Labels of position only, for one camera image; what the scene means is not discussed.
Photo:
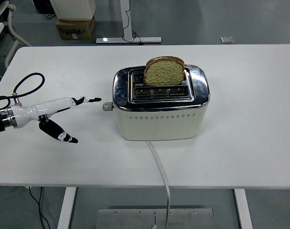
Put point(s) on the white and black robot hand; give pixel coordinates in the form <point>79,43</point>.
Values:
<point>52,106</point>

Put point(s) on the brown bread slice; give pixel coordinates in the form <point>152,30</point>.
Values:
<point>164,74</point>

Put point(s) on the grey square floor plate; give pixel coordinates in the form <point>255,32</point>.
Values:
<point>227,39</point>

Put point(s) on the large white box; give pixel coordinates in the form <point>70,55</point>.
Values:
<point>73,9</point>

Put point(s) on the white desk stand with foot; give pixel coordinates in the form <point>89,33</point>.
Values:
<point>118,40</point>

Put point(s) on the black object on floor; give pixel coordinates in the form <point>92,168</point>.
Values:
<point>42,6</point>

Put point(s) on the cream and chrome toaster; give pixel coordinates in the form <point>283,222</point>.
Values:
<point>159,126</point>

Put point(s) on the grey metal plate with screws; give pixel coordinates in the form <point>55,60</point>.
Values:
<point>126,219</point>

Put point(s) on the white table leg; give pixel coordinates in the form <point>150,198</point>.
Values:
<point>66,207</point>
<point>242,207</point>

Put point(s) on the brown cardboard box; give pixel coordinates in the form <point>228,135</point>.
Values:
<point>75,29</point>

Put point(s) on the white chair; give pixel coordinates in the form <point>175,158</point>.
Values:
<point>10,23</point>

